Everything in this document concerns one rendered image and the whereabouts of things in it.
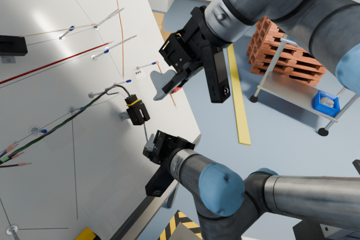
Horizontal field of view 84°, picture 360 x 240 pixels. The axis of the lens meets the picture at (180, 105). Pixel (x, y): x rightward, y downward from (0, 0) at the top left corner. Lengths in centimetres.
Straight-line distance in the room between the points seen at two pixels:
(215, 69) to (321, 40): 16
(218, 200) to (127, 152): 41
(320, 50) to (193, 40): 20
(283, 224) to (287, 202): 154
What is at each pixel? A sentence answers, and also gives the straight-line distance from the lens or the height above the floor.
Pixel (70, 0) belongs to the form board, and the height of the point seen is 139.
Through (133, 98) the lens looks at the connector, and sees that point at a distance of 60.
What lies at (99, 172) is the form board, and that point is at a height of 102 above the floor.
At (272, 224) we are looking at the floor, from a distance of 193.
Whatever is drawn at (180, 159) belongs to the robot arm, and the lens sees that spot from 43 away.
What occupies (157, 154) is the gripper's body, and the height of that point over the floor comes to 115.
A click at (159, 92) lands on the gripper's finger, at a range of 43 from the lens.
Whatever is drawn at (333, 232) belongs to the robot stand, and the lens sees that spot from 71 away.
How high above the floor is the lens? 158
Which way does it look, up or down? 40 degrees down
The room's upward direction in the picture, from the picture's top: 11 degrees clockwise
